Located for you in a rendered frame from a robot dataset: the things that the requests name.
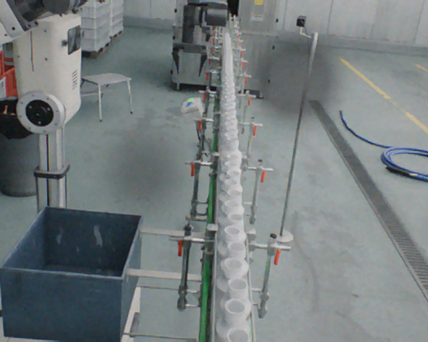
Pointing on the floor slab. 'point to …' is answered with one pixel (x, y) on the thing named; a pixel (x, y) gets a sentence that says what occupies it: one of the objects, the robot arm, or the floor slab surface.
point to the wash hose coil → (401, 153)
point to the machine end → (264, 53)
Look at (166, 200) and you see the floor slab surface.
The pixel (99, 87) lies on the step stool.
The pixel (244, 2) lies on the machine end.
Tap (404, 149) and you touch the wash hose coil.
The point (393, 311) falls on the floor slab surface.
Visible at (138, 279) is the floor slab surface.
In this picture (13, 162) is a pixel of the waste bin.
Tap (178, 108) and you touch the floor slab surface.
